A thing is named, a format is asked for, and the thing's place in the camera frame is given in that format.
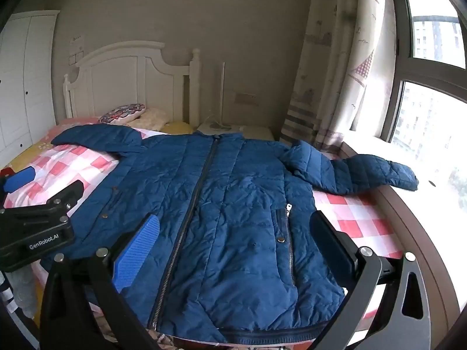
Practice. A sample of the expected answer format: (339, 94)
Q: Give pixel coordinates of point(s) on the white nightstand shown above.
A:
(251, 131)

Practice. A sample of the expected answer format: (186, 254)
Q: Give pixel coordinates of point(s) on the white wooden headboard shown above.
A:
(120, 76)

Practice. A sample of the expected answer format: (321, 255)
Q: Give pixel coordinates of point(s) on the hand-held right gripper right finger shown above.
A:
(330, 246)

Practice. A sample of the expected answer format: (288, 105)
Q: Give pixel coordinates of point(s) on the patterned round pillow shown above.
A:
(122, 113)

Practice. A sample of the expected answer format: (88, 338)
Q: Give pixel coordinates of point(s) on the cream pillow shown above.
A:
(155, 118)

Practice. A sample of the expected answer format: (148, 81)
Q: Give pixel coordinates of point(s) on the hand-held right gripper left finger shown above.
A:
(137, 251)

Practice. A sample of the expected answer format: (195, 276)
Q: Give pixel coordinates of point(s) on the white pole lamp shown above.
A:
(223, 94)

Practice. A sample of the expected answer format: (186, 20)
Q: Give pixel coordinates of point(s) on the white patterned cloth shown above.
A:
(22, 288)

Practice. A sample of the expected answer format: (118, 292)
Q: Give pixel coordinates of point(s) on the wall switch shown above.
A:
(73, 59)

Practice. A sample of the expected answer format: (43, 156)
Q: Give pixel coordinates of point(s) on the pink white checked blanket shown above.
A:
(73, 164)

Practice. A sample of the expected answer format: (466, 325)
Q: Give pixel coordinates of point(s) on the dark window frame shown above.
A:
(396, 65)

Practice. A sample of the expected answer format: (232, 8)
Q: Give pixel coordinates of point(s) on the brown wooden window ledge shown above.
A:
(412, 226)

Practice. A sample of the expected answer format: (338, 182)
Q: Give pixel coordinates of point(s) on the printed curtain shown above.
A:
(335, 62)

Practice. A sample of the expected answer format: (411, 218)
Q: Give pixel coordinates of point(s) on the blue puffer jacket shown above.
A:
(237, 207)

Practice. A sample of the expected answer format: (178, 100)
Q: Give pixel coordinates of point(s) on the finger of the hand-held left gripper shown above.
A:
(71, 191)
(18, 180)

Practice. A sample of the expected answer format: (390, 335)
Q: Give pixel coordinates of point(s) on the white wardrobe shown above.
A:
(25, 80)

